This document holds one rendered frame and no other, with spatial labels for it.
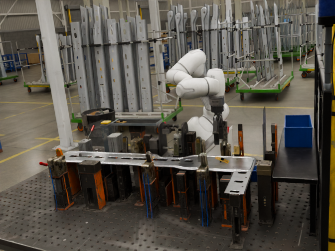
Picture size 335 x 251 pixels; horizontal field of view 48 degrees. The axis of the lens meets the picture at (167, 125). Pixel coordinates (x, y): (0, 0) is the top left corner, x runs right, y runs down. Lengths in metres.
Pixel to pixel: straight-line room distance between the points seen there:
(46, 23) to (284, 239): 4.94
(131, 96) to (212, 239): 5.13
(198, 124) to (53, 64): 3.60
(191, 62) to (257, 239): 1.26
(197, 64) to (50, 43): 3.81
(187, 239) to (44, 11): 4.72
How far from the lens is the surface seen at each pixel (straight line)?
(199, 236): 2.13
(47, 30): 6.15
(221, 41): 11.88
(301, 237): 2.15
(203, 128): 3.01
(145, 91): 6.83
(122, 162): 2.44
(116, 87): 7.08
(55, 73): 6.17
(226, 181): 2.08
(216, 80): 2.11
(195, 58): 2.65
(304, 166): 2.15
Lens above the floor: 1.83
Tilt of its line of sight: 15 degrees down
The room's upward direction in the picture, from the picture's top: 5 degrees counter-clockwise
